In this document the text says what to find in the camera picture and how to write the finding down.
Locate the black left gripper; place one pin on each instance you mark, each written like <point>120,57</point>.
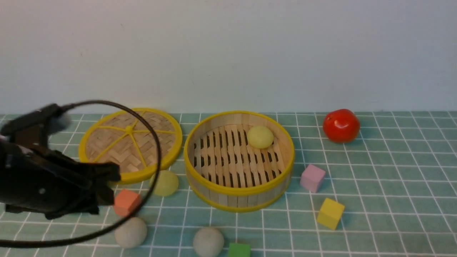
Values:
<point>46,181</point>

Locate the white bun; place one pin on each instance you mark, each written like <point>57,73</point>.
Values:
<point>208,242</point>
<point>132,233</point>

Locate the yellow-green bun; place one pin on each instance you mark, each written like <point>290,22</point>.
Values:
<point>260,137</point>
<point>168,183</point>

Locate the woven bamboo steamer lid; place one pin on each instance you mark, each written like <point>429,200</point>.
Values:
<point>122,139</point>

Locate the bamboo steamer tray yellow rim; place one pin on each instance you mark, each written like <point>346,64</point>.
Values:
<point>227,173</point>

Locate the orange cube block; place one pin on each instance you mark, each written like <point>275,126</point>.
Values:
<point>125,202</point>

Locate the green cube block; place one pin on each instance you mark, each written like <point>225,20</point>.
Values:
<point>239,250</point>

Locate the pink cube block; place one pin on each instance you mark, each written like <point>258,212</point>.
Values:
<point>312,178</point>

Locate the yellow cube block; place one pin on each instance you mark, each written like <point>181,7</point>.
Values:
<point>330,213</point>

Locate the red tomato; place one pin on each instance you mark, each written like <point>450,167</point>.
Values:
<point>341,126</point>

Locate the green checkered tablecloth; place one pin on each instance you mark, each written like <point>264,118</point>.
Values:
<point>397,181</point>

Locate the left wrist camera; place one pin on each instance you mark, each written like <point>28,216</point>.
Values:
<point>34,128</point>

